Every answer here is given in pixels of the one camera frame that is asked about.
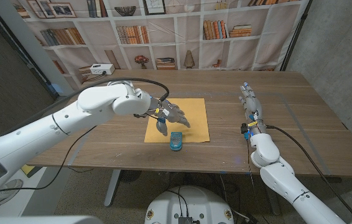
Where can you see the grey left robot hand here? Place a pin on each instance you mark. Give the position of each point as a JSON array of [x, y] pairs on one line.
[[169, 113]]

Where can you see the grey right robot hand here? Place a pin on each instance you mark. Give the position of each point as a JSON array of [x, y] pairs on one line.
[[253, 109]]

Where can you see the yellow paper mat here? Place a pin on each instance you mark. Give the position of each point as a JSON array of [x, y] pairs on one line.
[[194, 124]]

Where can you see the blue toy flip phone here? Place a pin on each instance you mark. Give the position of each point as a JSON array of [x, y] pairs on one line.
[[176, 141]]

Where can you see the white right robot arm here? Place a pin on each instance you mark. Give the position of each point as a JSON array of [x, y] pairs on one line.
[[288, 183]]

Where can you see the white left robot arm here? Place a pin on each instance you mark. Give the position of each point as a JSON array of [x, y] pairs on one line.
[[70, 118]]

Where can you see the printed bookshelf backdrop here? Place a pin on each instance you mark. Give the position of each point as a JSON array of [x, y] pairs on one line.
[[188, 40]]

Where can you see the white power strip box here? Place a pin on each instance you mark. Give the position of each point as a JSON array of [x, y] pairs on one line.
[[102, 68]]

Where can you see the black backdrop stand pole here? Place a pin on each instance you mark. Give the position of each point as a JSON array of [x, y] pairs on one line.
[[295, 37]]

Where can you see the white table leg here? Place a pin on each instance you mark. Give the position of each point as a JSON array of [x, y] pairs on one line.
[[113, 186]]

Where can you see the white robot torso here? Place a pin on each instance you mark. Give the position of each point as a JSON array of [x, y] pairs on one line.
[[191, 203]]

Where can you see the yellow and black floor object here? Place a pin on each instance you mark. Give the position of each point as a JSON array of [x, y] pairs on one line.
[[31, 170]]

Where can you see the grey sneaker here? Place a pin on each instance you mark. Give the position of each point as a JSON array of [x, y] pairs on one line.
[[5, 193]]

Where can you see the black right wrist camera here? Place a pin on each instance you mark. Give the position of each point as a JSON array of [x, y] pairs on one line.
[[244, 128]]

